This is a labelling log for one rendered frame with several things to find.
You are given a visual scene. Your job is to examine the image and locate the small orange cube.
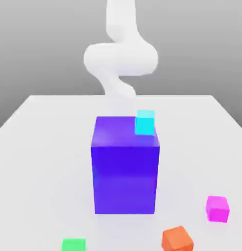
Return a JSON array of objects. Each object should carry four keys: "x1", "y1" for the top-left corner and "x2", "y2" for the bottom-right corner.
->
[{"x1": 161, "y1": 226, "x2": 194, "y2": 251}]

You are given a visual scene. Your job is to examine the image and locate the large purple box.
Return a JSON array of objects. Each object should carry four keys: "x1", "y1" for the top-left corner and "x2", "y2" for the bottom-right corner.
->
[{"x1": 90, "y1": 116, "x2": 160, "y2": 215}]

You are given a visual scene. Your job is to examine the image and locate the small magenta cube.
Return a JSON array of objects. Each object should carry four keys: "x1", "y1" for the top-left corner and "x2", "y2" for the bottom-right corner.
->
[{"x1": 206, "y1": 195, "x2": 230, "y2": 224}]

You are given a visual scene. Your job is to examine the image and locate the small green cube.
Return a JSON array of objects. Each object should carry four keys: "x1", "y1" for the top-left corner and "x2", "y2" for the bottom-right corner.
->
[{"x1": 61, "y1": 238, "x2": 87, "y2": 251}]

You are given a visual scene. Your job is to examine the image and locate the small cyan cube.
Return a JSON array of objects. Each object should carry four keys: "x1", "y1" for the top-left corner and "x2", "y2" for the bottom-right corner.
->
[{"x1": 134, "y1": 109, "x2": 156, "y2": 136}]

